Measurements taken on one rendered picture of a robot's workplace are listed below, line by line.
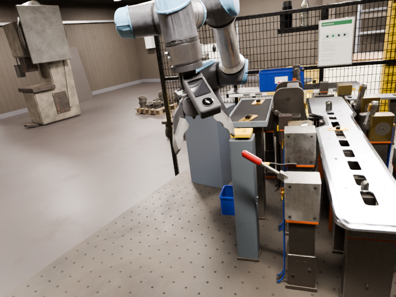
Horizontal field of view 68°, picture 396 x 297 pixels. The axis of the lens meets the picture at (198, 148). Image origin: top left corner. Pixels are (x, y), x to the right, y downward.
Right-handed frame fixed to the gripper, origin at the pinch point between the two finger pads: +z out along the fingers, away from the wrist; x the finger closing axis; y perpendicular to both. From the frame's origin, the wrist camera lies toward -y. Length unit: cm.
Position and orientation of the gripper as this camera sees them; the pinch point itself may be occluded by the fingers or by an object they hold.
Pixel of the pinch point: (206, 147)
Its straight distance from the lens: 71.7
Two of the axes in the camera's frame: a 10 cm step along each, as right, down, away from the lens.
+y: -2.6, -3.4, 9.0
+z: 2.1, 8.9, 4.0
